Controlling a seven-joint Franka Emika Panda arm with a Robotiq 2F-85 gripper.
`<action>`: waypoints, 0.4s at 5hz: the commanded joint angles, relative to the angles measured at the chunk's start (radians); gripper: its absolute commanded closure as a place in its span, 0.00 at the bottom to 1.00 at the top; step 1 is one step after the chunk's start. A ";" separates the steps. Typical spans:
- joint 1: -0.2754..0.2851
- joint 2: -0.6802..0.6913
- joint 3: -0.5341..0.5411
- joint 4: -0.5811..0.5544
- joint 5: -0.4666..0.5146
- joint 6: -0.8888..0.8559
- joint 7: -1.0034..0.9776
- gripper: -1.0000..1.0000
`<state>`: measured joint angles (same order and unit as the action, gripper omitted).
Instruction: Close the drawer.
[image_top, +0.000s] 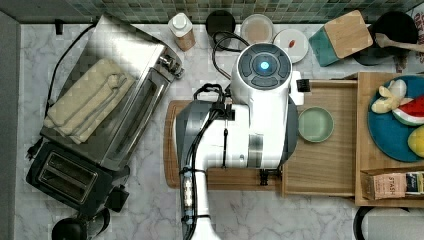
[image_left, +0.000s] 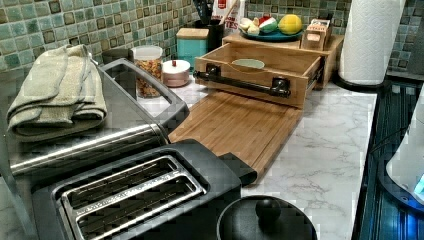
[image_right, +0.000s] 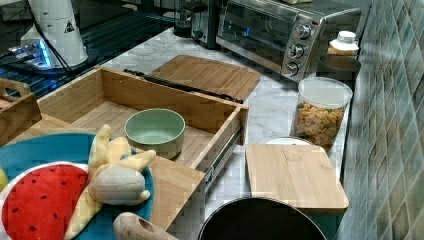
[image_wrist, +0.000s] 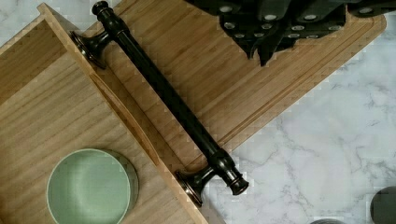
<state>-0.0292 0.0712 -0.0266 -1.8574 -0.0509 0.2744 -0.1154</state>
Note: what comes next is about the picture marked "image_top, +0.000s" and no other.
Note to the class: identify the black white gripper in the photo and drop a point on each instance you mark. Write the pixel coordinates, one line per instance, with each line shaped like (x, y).
(298, 87)

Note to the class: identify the Stash tea box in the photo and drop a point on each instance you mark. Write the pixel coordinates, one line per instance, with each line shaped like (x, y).
(384, 186)

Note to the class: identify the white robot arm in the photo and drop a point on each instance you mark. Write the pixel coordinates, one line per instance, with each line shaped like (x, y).
(253, 123)

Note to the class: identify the beige folded towel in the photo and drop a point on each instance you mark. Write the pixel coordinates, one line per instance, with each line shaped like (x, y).
(88, 102)

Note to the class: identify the black cup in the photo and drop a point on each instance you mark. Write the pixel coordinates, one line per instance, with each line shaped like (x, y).
(218, 24)

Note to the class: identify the silver toaster oven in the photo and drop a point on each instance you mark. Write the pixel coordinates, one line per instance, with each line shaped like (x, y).
(154, 66)

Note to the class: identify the wooden drawer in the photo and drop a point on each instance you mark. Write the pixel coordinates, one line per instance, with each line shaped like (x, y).
(326, 168)

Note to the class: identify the dark tea box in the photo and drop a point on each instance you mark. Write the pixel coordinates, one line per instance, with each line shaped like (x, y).
(414, 183)

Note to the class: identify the clear jar with lid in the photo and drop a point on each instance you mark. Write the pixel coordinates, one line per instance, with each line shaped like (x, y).
(257, 28)

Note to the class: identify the blue plate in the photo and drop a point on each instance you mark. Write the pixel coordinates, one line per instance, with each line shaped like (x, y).
(389, 134)

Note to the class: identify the black two-slot toaster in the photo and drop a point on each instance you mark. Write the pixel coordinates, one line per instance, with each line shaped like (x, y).
(77, 183)

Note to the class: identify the white round lid container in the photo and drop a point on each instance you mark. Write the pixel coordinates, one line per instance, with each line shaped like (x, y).
(293, 42)

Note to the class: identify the teal box wooden lid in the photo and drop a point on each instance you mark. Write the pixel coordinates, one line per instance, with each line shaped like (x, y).
(340, 38)

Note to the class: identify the wooden cutting board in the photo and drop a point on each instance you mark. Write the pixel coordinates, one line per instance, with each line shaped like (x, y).
(171, 167)

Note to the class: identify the yellow toy lemon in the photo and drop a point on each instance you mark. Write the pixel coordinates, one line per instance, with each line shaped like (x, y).
(416, 141)

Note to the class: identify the black round appliance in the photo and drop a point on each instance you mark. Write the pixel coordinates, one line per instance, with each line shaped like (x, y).
(81, 226)

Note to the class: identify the grey round appliance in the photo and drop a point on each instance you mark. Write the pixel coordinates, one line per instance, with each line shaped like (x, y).
(380, 223)

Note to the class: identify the wooden spoon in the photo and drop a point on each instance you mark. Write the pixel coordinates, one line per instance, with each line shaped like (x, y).
(384, 41)

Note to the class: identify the toy banana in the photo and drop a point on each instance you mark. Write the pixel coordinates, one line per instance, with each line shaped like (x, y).
(391, 97)

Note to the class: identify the black pot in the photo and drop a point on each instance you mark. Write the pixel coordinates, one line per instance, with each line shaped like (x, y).
(397, 26)

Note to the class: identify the toy watermelon slice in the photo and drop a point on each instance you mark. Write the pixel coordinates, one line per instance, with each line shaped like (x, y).
(411, 113)

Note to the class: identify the green ceramic bowl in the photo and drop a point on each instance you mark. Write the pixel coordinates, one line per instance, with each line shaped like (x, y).
(316, 124)

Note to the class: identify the white-capped spice bottle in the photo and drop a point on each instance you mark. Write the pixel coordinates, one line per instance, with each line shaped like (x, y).
(182, 29)

